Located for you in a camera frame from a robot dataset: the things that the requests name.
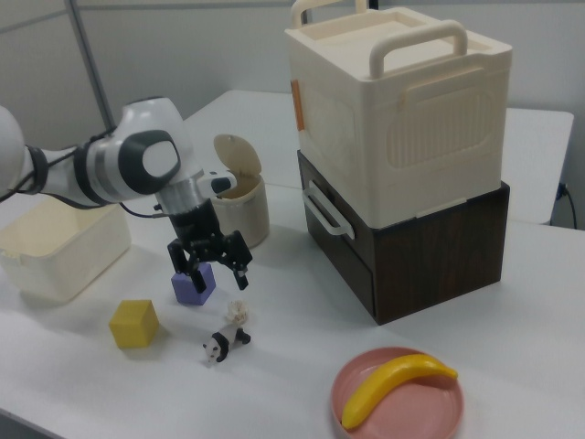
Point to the yellow cube block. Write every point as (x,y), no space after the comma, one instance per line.
(132,327)

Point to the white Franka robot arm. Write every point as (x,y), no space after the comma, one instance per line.
(151,119)

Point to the cream plastic storage bin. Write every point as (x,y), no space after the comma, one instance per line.
(59,260)

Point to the yellow toy banana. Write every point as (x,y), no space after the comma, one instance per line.
(388,384)

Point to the purple cube block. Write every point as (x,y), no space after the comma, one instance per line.
(185,292)

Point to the white paper ball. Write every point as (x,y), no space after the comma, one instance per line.
(237,313)

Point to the panda figurine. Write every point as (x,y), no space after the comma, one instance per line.
(226,340)

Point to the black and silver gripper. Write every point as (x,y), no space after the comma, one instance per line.
(192,219)

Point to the pink plate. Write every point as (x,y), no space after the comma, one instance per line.
(411,411)

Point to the beige trash can with lid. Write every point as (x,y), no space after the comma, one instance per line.
(242,215)

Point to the dark brown wooden drawer box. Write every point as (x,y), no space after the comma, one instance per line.
(434,265)

